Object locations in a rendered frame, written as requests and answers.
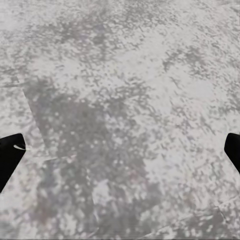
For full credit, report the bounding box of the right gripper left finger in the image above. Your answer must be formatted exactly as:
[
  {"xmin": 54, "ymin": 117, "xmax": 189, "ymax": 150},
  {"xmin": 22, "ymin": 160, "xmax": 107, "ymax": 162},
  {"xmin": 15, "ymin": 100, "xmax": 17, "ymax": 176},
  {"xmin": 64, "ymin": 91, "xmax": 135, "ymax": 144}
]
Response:
[{"xmin": 0, "ymin": 133, "xmax": 33, "ymax": 193}]

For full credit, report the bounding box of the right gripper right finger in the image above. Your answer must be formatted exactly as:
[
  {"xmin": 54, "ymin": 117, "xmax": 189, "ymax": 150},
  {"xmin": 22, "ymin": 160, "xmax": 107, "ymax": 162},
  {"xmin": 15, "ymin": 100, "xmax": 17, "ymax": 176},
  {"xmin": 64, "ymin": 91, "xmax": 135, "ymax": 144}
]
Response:
[{"xmin": 224, "ymin": 133, "xmax": 240, "ymax": 173}]

